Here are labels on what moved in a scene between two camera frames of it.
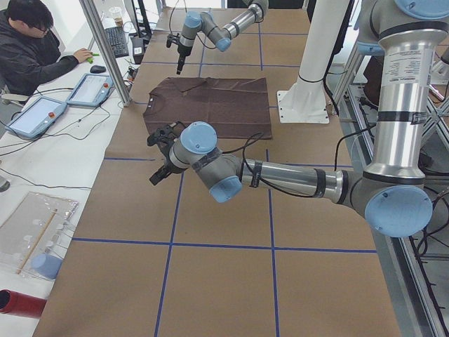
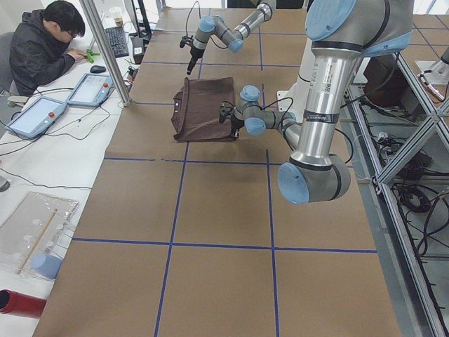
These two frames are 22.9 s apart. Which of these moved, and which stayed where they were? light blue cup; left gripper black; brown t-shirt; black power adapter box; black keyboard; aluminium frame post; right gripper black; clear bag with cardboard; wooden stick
Moved: brown t-shirt; left gripper black; right gripper black
Stayed: light blue cup; wooden stick; black keyboard; clear bag with cardboard; black power adapter box; aluminium frame post
